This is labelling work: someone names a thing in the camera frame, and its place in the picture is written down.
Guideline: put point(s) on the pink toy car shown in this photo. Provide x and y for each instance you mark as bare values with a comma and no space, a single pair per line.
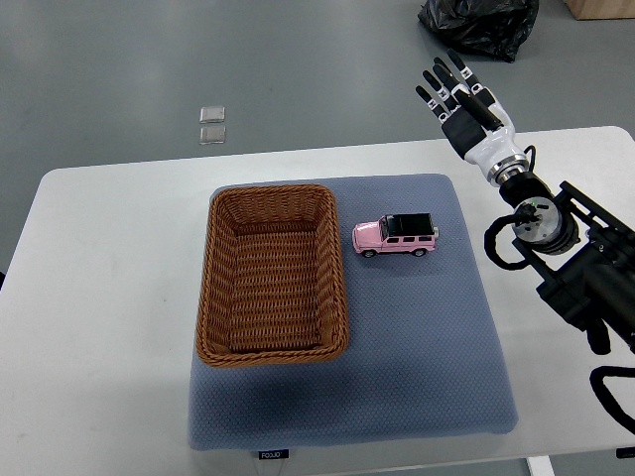
404,233

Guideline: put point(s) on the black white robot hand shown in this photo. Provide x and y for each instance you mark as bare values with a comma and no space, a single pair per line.
472,119

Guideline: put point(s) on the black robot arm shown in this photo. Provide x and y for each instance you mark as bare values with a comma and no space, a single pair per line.
583,254

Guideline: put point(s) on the blue grey cushion mat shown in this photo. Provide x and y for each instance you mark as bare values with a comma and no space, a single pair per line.
423,360

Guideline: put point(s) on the upper metal floor plate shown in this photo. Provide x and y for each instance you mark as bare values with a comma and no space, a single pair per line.
211,114

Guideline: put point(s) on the black plastic bag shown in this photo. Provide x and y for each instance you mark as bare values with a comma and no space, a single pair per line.
491,28

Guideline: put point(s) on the cardboard box corner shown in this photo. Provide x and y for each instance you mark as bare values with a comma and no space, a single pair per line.
601,9

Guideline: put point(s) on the brown wicker basket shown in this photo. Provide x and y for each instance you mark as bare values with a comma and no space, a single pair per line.
272,286

